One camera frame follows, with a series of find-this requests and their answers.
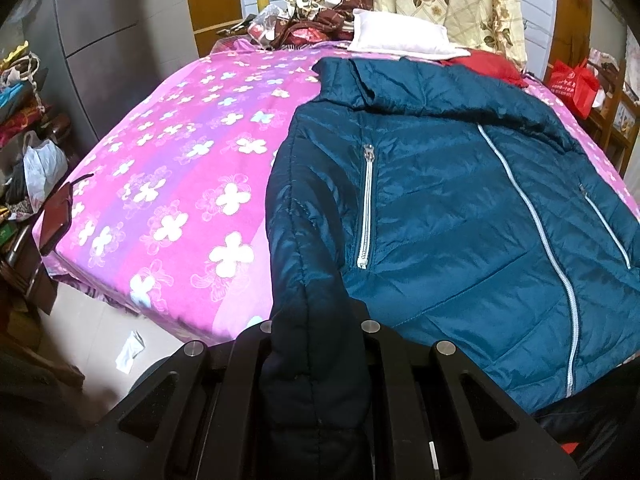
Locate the teal puffer jacket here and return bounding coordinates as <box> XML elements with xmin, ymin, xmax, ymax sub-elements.
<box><xmin>260</xmin><ymin>55</ymin><xmax>640</xmax><ymax>480</ymax></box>

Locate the grey wardrobe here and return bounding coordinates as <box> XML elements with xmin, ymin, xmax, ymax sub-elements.
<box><xmin>0</xmin><ymin>0</ymin><xmax>201</xmax><ymax>146</ymax></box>

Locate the wooden door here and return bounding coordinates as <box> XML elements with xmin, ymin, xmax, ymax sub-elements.
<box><xmin>182</xmin><ymin>0</ymin><xmax>246</xmax><ymax>58</ymax></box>

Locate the white pillow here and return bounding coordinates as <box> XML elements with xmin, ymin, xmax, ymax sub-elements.
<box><xmin>347</xmin><ymin>8</ymin><xmax>471</xmax><ymax>58</ymax></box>

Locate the brown floral blanket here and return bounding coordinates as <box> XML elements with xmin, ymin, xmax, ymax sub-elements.
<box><xmin>285</xmin><ymin>0</ymin><xmax>376</xmax><ymax>51</ymax></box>

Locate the clear plastic bag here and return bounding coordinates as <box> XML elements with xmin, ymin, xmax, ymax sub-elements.
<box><xmin>247</xmin><ymin>2</ymin><xmax>291</xmax><ymax>46</ymax></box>

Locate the dark wooden side table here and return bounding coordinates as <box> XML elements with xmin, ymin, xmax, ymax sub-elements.
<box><xmin>0</xmin><ymin>220</ymin><xmax>57</xmax><ymax>317</ymax></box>

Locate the wooden shelf rack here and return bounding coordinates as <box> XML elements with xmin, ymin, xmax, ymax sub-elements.
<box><xmin>585</xmin><ymin>47</ymin><xmax>640</xmax><ymax>178</ymax></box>

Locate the white plastic bag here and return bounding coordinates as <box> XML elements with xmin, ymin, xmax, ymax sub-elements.
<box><xmin>22</xmin><ymin>132</ymin><xmax>68</xmax><ymax>211</ymax></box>

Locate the red ruffled pillow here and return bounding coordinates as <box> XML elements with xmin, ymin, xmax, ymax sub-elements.
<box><xmin>445</xmin><ymin>50</ymin><xmax>531</xmax><ymax>88</ymax></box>

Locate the pink floral bed sheet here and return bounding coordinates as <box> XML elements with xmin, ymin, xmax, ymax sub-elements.
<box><xmin>42</xmin><ymin>35</ymin><xmax>640</xmax><ymax>341</ymax></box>

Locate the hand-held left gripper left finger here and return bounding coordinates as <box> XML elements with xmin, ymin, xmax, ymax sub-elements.
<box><xmin>117</xmin><ymin>321</ymin><xmax>273</xmax><ymax>480</ymax></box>

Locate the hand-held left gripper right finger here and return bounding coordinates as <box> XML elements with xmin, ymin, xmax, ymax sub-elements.
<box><xmin>360</xmin><ymin>317</ymin><xmax>556</xmax><ymax>480</ymax></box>

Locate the red shopping bag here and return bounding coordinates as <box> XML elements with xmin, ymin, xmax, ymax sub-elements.
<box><xmin>547</xmin><ymin>57</ymin><xmax>601</xmax><ymax>121</ymax></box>

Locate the pile of colourful clutter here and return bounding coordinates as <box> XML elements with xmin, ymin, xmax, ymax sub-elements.
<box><xmin>0</xmin><ymin>45</ymin><xmax>68</xmax><ymax>223</ymax></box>

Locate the white paper scrap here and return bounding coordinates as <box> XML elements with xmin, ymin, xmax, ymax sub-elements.
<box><xmin>114</xmin><ymin>331</ymin><xmax>147</xmax><ymax>374</ymax></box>

